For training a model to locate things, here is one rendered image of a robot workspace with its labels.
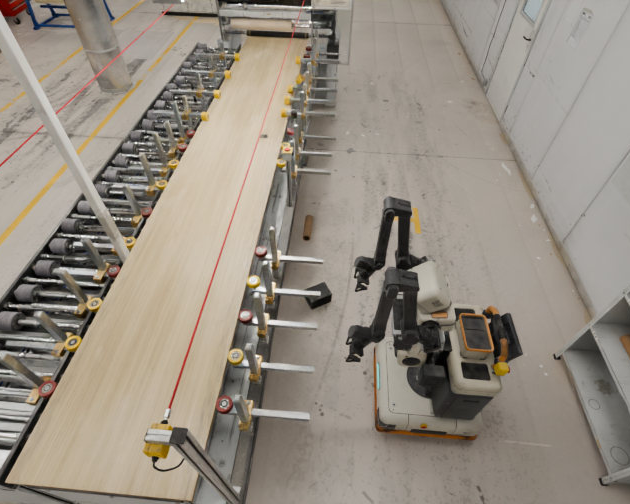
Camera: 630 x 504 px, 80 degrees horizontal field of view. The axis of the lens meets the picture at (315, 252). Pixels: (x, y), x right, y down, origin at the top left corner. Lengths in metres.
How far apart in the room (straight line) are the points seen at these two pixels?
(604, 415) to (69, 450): 3.19
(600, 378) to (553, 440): 0.60
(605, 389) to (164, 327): 3.02
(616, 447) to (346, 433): 1.73
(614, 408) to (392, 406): 1.57
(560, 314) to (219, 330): 2.90
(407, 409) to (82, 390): 1.86
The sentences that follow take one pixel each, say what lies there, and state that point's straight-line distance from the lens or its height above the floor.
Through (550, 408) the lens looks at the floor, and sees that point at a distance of 3.39.
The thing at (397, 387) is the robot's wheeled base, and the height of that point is 0.28.
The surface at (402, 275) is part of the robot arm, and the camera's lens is 1.48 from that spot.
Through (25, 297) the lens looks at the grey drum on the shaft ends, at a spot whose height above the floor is 0.83.
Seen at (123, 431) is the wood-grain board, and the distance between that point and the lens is 2.11.
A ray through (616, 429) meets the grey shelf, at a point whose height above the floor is 0.14.
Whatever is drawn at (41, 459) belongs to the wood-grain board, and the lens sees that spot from 2.23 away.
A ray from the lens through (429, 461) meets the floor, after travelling 2.93.
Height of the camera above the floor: 2.75
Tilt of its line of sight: 48 degrees down
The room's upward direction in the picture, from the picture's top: 1 degrees clockwise
